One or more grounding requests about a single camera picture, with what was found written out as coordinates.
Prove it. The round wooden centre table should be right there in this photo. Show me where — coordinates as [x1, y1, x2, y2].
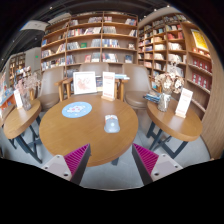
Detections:
[39, 95, 138, 167]

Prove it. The white sign on table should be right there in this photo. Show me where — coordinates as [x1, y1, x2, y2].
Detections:
[175, 88, 193, 118]
[14, 90, 23, 109]

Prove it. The large wooden centre bookshelf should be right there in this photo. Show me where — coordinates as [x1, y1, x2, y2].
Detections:
[41, 11, 138, 72]

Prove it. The round wooden table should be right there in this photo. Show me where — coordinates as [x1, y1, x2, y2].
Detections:
[146, 100, 203, 159]
[3, 99, 42, 163]
[39, 95, 138, 167]

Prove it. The white sign on right table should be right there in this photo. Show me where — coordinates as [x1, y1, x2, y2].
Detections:
[175, 88, 193, 118]

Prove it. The orange display shelf far left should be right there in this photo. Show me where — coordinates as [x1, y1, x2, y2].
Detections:
[0, 74, 15, 123]

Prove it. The brown padded right armchair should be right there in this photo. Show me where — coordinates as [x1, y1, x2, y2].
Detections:
[121, 63, 153, 111]

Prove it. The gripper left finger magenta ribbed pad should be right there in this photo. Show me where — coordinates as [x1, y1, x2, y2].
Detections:
[42, 144, 91, 185]

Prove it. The round wooden right table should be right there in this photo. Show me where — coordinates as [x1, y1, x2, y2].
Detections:
[146, 100, 203, 159]

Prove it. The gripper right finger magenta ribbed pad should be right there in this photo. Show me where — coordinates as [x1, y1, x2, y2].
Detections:
[132, 143, 182, 185]

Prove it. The white sign on wooden base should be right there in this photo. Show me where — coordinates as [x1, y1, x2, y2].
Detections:
[102, 72, 115, 101]

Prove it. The distant left wooden bookshelf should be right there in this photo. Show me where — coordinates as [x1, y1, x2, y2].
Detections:
[9, 53, 31, 87]

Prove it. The round blue coaster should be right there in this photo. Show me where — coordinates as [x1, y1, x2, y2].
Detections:
[62, 101, 92, 118]

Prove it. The stack of books on chair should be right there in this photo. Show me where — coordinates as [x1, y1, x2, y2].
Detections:
[144, 93, 160, 103]

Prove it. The left vase with pink flowers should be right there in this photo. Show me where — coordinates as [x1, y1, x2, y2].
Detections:
[15, 72, 40, 111]

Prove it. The white sign on left table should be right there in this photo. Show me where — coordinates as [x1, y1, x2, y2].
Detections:
[14, 90, 23, 109]

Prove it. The wooden right bookshelf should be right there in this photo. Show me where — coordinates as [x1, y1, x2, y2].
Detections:
[137, 6, 217, 121]

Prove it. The round wooden left table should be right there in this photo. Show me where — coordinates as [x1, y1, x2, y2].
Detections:
[3, 99, 42, 163]

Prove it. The brown padded middle armchair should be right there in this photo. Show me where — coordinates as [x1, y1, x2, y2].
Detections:
[79, 62, 109, 76]

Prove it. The brown padded armchair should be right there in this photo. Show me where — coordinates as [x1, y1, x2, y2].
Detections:
[121, 63, 153, 111]
[38, 66, 64, 111]
[79, 62, 109, 76]

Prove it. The framed pink art picture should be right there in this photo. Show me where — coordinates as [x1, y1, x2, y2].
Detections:
[73, 71, 97, 95]

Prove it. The brown padded left armchair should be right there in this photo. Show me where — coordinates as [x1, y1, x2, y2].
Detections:
[38, 66, 64, 111]

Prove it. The glass vase with dried flowers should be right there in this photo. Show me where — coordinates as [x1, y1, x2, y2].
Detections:
[155, 62, 184, 112]

